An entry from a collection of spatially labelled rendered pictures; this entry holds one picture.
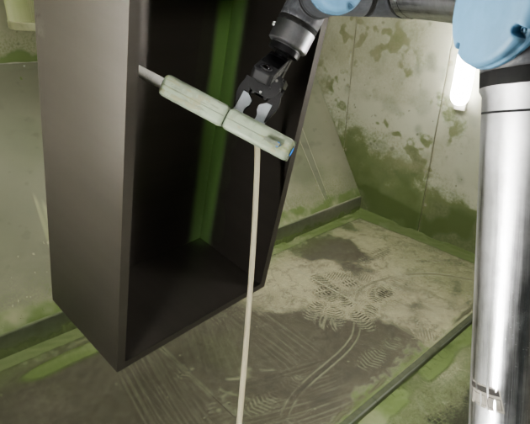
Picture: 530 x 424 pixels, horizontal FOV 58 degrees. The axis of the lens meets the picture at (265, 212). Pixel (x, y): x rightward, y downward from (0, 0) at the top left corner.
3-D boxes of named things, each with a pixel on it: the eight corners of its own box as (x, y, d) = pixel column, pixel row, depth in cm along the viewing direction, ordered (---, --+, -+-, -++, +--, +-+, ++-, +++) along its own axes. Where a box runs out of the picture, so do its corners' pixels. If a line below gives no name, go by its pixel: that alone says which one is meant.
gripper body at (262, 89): (277, 108, 111) (302, 60, 109) (272, 104, 102) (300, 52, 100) (247, 93, 111) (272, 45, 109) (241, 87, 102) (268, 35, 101)
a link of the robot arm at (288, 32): (314, 32, 99) (272, 10, 99) (303, 54, 99) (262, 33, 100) (315, 42, 107) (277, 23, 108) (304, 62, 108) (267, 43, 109)
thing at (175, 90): (300, 145, 120) (295, 140, 97) (291, 163, 120) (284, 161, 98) (132, 56, 123) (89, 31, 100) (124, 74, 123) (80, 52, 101)
